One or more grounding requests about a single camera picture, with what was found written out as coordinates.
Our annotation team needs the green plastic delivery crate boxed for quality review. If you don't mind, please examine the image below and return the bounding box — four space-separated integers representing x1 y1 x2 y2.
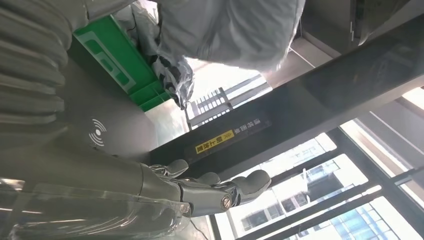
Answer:
72 14 172 113

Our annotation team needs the black inbound scanner machine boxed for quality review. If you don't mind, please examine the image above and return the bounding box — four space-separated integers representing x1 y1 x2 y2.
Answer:
54 13 424 181

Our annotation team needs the black yellow label sticker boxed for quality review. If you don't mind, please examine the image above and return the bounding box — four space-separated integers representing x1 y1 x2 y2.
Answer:
183 112 273 165

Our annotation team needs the white metal railing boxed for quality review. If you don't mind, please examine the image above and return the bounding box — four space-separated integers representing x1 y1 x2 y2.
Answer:
184 74 273 131

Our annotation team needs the grey crumpled plastic mailer bag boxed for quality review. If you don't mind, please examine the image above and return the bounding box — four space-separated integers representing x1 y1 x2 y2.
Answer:
112 0 162 56

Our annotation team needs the black window frame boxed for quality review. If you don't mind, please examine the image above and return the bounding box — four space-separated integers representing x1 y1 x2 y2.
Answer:
208 127 424 240

